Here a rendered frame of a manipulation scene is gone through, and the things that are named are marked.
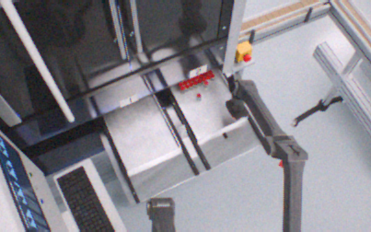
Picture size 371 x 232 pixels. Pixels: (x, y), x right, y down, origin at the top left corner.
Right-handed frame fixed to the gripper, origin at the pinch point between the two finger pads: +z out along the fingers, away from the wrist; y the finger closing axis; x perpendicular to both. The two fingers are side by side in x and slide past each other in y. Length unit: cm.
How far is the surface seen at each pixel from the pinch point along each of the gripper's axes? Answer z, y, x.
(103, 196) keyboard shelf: 12, -3, 69
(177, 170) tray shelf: 5.8, -9.0, 34.0
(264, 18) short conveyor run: -5, 43, -41
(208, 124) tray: 4.0, 4.7, 11.6
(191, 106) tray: 2.6, 16.3, 14.4
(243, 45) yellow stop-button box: -13.4, 26.4, -18.0
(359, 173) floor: 98, -30, -89
